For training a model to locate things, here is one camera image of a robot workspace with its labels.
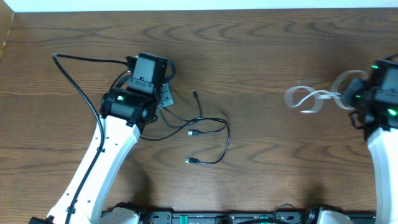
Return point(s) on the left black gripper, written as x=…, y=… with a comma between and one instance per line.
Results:
x=168, y=98

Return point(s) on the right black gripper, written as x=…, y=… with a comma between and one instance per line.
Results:
x=356, y=84

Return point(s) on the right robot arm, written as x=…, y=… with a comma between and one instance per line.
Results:
x=375, y=112

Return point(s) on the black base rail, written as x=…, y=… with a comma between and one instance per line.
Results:
x=129, y=213

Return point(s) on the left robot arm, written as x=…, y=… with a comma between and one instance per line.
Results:
x=129, y=105

